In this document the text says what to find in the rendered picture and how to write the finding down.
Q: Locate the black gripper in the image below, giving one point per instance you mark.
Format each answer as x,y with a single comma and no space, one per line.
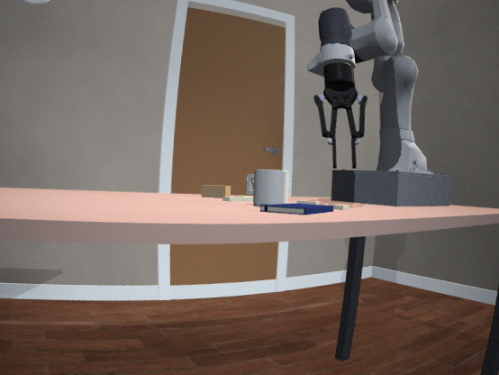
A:
341,93

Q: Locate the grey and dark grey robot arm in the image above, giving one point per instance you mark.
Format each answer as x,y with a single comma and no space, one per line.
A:
393,74

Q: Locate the dark blue rectangular pad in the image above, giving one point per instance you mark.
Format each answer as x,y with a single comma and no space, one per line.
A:
296,209

